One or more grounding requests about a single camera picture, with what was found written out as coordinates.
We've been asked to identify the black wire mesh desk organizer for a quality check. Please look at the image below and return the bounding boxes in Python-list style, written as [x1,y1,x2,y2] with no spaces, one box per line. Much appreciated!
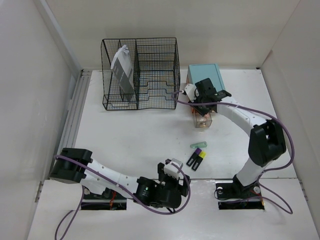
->
[100,37,181,111]

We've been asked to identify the wrist white camera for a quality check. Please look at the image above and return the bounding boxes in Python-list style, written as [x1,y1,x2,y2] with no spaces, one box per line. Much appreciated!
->
[163,158,183,180]
[184,83,199,103]

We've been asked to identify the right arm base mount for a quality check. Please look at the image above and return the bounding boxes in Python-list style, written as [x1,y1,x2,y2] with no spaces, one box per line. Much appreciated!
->
[214,181,265,210]

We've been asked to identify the yellow cap highlighter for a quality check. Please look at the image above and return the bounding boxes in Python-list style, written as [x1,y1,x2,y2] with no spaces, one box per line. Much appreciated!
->
[191,151,207,171]

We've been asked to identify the green mini highlighter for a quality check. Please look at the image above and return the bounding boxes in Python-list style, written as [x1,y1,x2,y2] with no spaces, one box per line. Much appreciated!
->
[190,141,208,149]

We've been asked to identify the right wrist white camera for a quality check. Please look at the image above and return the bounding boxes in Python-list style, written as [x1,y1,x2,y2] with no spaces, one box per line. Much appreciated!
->
[184,83,199,103]

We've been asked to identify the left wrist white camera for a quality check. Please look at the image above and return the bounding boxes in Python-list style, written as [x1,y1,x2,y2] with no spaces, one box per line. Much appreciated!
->
[163,158,183,180]

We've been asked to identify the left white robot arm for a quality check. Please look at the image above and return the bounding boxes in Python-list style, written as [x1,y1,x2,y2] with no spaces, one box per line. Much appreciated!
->
[49,148,191,214]

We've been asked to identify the grey setup guide booklet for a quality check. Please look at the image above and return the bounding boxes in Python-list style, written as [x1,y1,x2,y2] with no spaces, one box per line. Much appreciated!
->
[111,44,134,101]

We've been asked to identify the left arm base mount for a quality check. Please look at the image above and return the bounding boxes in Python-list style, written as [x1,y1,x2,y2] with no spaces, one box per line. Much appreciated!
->
[80,189,127,211]

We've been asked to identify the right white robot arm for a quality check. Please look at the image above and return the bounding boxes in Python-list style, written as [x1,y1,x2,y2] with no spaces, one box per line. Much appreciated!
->
[191,78,287,199]

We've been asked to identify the aluminium rail frame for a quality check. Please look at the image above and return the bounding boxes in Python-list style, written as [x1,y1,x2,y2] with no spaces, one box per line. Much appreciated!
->
[53,69,92,156]

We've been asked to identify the teal drawer box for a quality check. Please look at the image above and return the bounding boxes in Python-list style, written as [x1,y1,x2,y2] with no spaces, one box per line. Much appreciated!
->
[186,63,225,128]

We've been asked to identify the purple cap highlighter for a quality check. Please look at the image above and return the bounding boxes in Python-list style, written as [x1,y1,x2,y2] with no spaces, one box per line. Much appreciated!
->
[186,148,202,167]

